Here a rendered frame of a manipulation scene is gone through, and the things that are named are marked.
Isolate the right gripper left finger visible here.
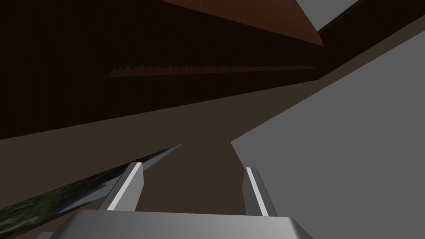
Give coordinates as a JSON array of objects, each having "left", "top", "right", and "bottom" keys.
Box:
[{"left": 99, "top": 161, "right": 145, "bottom": 212}]

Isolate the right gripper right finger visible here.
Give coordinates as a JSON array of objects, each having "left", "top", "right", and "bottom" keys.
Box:
[{"left": 242, "top": 167, "right": 278, "bottom": 217}]

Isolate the dark green patterned rug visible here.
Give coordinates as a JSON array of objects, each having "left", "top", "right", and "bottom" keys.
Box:
[{"left": 0, "top": 143, "right": 184, "bottom": 239}]

